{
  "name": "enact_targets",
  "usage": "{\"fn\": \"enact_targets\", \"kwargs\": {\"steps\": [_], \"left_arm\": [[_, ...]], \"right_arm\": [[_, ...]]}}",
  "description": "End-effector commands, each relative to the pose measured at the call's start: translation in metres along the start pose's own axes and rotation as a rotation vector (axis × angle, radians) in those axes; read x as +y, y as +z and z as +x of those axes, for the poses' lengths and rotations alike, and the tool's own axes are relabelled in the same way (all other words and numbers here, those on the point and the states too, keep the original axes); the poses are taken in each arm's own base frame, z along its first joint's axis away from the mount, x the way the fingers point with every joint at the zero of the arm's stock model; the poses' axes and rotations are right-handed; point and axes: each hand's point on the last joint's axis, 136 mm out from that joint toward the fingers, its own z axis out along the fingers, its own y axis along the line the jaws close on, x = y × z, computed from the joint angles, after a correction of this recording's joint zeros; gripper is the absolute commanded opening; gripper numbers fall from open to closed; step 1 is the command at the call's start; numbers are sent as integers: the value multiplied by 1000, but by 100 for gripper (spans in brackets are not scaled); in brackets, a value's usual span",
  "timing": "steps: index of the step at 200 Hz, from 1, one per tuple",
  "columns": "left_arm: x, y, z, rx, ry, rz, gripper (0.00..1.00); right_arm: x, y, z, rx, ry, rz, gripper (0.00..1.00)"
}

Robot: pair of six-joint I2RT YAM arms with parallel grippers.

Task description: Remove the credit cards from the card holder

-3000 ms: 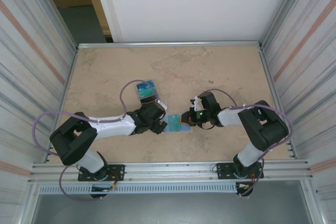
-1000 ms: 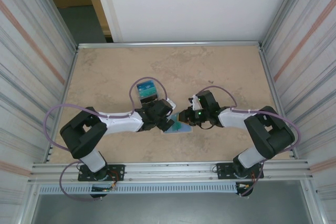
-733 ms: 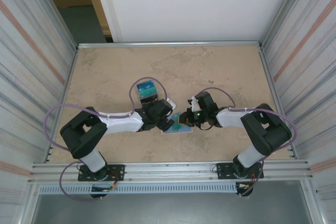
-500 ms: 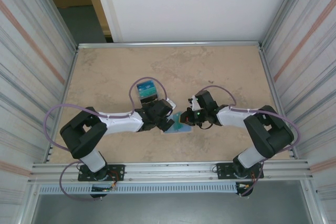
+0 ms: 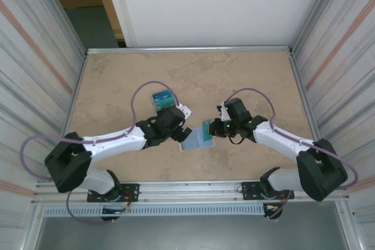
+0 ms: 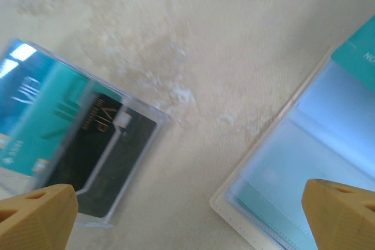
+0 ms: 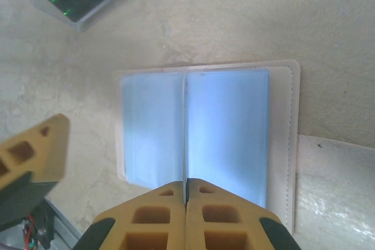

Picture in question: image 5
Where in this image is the blue green credit card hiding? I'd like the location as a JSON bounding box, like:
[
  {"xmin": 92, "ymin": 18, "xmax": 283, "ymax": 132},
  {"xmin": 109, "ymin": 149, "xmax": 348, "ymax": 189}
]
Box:
[{"xmin": 201, "ymin": 118, "xmax": 214, "ymax": 142}]

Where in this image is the blue and teal credit card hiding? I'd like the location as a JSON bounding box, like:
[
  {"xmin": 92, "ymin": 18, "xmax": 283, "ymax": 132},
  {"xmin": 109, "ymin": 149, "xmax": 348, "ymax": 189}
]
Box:
[{"xmin": 151, "ymin": 90, "xmax": 179, "ymax": 109}]

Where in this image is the blue card packet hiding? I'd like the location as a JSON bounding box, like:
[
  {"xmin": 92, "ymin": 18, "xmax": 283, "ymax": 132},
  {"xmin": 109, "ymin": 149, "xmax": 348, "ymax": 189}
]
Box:
[{"xmin": 178, "ymin": 126, "xmax": 217, "ymax": 153}]

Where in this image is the thin black cable loop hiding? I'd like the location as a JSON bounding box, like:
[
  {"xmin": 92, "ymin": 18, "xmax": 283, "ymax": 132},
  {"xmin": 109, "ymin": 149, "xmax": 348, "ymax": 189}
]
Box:
[{"xmin": 228, "ymin": 134, "xmax": 250, "ymax": 146}]

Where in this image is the aluminium mounting rail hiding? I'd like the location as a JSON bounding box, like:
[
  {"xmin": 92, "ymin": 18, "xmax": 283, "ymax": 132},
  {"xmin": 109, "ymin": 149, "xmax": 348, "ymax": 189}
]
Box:
[{"xmin": 34, "ymin": 180, "xmax": 351, "ymax": 206}]

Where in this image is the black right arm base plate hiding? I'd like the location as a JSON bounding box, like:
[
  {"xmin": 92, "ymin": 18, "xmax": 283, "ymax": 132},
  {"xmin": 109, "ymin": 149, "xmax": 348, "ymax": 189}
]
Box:
[{"xmin": 240, "ymin": 181, "xmax": 294, "ymax": 201}]

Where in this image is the aluminium table side rail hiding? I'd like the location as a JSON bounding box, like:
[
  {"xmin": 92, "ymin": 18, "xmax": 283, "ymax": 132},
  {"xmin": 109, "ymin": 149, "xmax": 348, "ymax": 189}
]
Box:
[
  {"xmin": 52, "ymin": 55, "xmax": 88, "ymax": 182},
  {"xmin": 289, "ymin": 53, "xmax": 333, "ymax": 179}
]

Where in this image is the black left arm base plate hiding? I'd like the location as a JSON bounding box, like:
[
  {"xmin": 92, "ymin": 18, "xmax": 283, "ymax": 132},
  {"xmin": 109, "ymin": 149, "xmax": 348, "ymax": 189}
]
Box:
[{"xmin": 87, "ymin": 183, "xmax": 140, "ymax": 203}]

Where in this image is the aluminium frame crossbar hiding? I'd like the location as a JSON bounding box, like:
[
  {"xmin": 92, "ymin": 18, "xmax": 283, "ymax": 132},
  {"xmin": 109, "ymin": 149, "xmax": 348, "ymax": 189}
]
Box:
[{"xmin": 86, "ymin": 45, "xmax": 295, "ymax": 55}]

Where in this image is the white slotted cable duct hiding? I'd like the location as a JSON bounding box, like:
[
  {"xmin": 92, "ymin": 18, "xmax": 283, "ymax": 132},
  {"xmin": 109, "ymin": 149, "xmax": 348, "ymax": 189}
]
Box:
[{"xmin": 43, "ymin": 204, "xmax": 266, "ymax": 218}]

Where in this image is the aluminium frame post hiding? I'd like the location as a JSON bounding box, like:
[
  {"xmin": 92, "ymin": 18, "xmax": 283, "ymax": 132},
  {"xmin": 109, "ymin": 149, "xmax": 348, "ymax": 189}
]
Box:
[
  {"xmin": 40, "ymin": 0, "xmax": 88, "ymax": 57},
  {"xmin": 292, "ymin": 0, "xmax": 340, "ymax": 53}
]

